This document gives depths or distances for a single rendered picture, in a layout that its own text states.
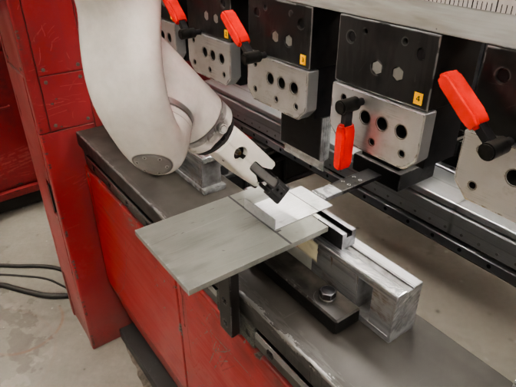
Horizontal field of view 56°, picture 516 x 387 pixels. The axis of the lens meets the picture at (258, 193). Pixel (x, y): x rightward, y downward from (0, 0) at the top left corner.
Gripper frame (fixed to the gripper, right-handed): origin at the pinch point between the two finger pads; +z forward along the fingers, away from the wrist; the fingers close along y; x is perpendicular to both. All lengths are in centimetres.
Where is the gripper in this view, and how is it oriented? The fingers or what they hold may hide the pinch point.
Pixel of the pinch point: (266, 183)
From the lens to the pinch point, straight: 79.0
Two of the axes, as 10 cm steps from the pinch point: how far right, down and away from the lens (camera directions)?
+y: -5.9, -4.1, 6.9
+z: 5.2, 4.6, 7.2
